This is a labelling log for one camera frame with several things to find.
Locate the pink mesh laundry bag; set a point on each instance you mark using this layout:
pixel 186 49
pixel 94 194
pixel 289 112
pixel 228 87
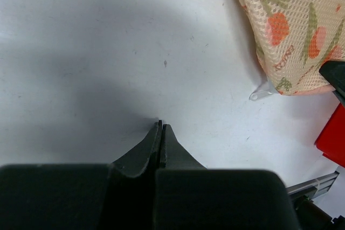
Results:
pixel 294 38

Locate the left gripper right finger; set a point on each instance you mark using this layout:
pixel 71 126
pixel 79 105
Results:
pixel 173 156

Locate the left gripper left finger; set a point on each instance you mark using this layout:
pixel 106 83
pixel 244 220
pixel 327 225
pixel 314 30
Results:
pixel 143 156

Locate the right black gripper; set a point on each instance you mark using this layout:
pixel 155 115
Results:
pixel 334 73

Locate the red plastic tray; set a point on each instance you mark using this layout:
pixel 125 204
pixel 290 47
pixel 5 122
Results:
pixel 331 140

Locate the aluminium frame rail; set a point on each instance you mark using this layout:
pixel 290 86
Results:
pixel 313 188

